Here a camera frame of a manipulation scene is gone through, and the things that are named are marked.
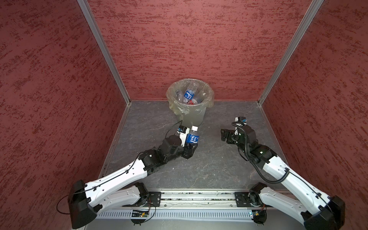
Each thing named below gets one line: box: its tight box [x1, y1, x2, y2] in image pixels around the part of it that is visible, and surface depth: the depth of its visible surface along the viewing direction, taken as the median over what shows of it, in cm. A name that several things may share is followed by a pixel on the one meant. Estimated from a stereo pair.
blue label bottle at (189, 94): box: [183, 82, 200, 103], surface depth 94 cm
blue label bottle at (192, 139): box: [185, 125, 200, 152], surface depth 70 cm
